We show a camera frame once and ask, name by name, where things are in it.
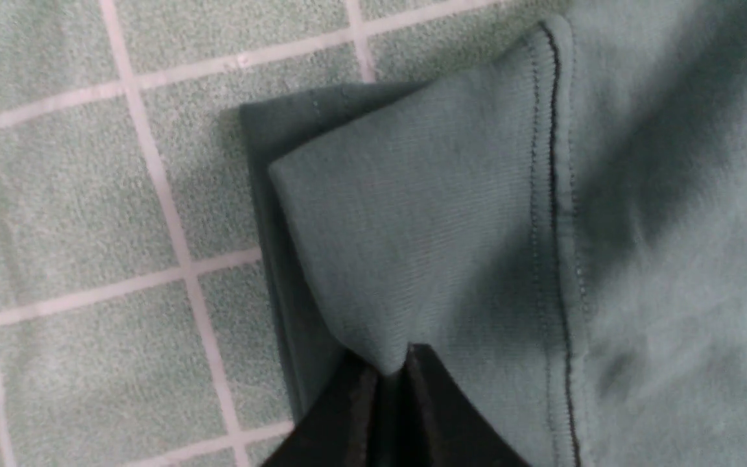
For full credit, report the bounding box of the green checkered tablecloth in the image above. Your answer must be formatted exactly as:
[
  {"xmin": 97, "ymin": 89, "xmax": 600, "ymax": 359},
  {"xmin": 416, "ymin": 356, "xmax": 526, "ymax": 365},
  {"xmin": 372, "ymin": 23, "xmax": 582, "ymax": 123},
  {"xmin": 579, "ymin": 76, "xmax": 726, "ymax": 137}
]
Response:
[{"xmin": 0, "ymin": 1, "xmax": 564, "ymax": 466}]

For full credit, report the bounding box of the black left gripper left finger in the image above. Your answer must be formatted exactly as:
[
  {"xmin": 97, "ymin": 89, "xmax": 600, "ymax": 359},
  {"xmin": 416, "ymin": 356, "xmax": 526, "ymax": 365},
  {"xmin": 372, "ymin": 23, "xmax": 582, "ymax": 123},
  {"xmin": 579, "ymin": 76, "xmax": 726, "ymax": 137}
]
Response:
[{"xmin": 263, "ymin": 352, "xmax": 381, "ymax": 466}]

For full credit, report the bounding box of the green long sleeve shirt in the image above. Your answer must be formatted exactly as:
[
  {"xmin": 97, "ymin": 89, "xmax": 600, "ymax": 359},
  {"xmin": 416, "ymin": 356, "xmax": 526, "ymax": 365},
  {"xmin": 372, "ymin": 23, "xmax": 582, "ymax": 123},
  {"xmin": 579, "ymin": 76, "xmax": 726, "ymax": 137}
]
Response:
[{"xmin": 239, "ymin": 1, "xmax": 747, "ymax": 466}]

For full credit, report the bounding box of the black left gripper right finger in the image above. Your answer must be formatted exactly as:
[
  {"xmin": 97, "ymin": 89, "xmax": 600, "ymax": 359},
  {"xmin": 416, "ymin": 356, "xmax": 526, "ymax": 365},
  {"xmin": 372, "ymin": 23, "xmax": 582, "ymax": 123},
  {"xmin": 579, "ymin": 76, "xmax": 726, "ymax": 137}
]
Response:
[{"xmin": 390, "ymin": 344, "xmax": 528, "ymax": 466}]

